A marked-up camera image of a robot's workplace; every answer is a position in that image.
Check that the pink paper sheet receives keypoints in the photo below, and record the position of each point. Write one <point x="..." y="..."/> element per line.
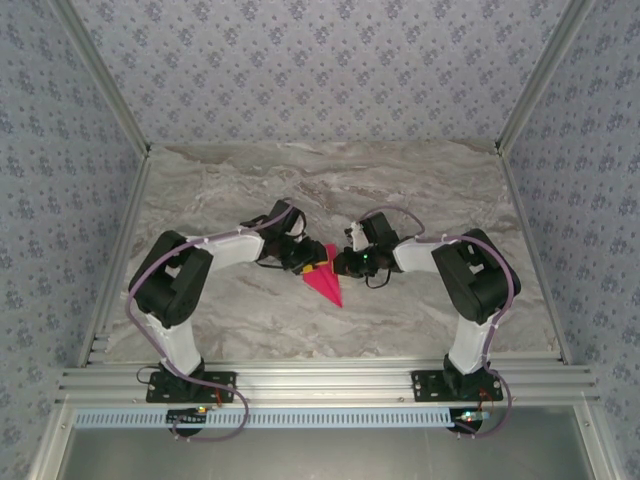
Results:
<point x="325" y="287"/>

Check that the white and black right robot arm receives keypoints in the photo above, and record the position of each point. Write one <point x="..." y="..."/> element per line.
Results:
<point x="475" y="280"/>

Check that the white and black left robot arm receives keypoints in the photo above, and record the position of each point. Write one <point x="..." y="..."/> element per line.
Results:
<point x="170" y="280"/>

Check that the small black controller board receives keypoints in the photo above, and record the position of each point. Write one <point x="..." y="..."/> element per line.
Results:
<point x="185" y="417"/>
<point x="470" y="416"/>

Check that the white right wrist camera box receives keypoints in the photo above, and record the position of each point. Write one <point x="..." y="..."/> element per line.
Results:
<point x="357" y="237"/>

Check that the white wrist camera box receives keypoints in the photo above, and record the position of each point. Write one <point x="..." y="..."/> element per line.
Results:
<point x="299" y="227"/>
<point x="357" y="237"/>

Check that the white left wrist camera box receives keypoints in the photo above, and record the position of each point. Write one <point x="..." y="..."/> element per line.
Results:
<point x="299" y="227"/>

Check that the aluminium mounting rail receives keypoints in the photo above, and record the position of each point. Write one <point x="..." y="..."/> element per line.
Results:
<point x="320" y="382"/>

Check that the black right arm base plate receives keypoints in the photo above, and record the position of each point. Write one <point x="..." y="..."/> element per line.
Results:
<point x="425" y="387"/>

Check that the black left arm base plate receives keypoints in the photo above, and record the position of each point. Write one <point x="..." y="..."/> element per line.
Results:
<point x="222" y="387"/>

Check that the aluminium table side rail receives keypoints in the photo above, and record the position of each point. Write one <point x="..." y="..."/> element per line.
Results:
<point x="530" y="240"/>
<point x="122" y="240"/>

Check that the aluminium frame post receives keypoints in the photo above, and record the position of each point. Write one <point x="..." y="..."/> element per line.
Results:
<point x="105" y="82"/>
<point x="542" y="82"/>

